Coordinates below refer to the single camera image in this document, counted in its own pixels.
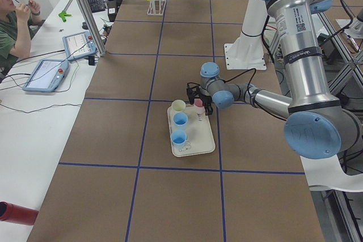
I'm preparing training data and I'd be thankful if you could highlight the light blue cup near corner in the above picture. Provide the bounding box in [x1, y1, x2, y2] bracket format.
[170, 130, 187, 148]

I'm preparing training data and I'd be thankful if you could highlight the aluminium frame post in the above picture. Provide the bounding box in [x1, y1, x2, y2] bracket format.
[77, 0, 106, 56]

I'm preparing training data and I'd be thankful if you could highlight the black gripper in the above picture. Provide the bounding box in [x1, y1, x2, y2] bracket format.
[186, 82, 213, 116]

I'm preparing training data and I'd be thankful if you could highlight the white plastic serving tray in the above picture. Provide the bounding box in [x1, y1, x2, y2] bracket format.
[167, 106, 216, 157]

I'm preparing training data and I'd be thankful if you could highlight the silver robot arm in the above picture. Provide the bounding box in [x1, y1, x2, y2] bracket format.
[187, 0, 362, 159]

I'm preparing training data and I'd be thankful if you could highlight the small black box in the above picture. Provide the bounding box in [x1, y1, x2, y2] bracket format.
[87, 56, 95, 66]

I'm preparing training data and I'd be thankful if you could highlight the cream white cup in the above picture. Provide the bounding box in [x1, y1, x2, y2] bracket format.
[171, 99, 186, 113]

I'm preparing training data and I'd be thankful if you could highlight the white wire cup rack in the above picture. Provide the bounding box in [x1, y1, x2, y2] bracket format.
[147, 0, 166, 16]

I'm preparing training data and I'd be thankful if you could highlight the person in green shirt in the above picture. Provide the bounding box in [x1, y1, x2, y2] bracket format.
[1, 0, 42, 71]

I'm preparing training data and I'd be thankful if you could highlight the near blue teach pendant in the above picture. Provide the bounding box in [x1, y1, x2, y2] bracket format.
[22, 59, 69, 92]

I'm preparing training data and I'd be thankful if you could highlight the red cylinder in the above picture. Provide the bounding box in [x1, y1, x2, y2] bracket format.
[1, 202, 39, 226]

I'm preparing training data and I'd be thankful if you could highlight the green plastic clamp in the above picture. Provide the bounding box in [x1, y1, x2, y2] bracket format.
[58, 10, 72, 23]

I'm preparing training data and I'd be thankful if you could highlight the pink plastic cup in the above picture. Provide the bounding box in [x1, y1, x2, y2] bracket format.
[194, 98, 205, 114]

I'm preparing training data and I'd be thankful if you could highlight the far blue teach pendant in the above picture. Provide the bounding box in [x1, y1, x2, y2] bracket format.
[62, 31, 97, 61]

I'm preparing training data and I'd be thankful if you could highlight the white chair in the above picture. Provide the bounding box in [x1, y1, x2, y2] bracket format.
[301, 155, 363, 193]

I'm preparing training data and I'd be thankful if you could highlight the light blue cup middle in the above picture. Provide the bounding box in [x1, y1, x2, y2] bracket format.
[172, 112, 188, 130]

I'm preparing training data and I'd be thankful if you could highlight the blue teach pendant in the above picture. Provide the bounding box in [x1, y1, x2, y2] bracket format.
[62, 31, 97, 61]
[22, 59, 69, 92]

